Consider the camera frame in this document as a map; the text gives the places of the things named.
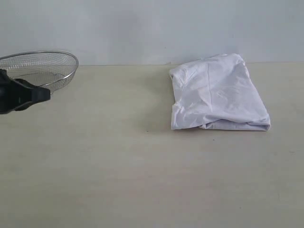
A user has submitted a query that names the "metal wire mesh basket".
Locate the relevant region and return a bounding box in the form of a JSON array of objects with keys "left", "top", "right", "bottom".
[{"left": 0, "top": 50, "right": 79, "bottom": 92}]

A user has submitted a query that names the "white t-shirt red logo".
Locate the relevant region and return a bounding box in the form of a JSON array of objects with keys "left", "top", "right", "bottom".
[{"left": 169, "top": 54, "right": 271, "bottom": 131}]

